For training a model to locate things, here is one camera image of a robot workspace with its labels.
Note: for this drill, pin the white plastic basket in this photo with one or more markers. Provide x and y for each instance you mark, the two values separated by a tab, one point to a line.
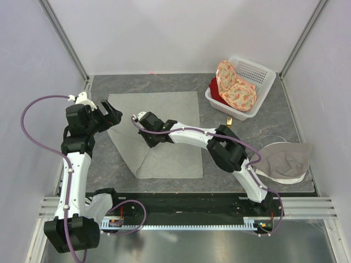
261	76

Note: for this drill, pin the red cloth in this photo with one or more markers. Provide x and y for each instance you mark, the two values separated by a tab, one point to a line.
215	93

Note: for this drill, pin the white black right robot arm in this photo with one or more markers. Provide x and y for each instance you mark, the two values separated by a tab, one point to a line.
225	148

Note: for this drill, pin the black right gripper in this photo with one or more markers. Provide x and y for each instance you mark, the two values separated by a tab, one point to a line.
151	143

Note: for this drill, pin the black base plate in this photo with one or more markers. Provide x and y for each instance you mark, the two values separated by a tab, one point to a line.
238	203

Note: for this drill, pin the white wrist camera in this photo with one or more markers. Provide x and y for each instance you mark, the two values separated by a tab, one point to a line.
139	116
82	98

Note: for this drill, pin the gold fork green handle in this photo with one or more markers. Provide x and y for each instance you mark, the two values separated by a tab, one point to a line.
229	122

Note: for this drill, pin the floral patterned cloth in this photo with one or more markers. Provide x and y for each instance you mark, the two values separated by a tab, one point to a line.
235	91

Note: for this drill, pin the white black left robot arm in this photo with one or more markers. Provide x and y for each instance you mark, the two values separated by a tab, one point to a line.
76	225

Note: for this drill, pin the slotted cable duct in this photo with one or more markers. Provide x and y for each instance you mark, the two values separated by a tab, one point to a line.
246	225

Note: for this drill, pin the white cloth under pile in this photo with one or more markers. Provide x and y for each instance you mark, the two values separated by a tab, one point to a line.
288	180

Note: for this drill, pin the taupe grey cloth pile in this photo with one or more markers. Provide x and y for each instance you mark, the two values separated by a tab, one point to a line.
285	161

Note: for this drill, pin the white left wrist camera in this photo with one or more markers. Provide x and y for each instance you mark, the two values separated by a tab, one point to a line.
82	98

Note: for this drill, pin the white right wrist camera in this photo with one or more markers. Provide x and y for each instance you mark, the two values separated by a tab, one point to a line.
139	116

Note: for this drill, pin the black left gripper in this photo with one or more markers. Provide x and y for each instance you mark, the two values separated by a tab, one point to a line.
112	118

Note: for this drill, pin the grey cloth napkin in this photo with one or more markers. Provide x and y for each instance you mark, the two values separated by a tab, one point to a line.
166	160

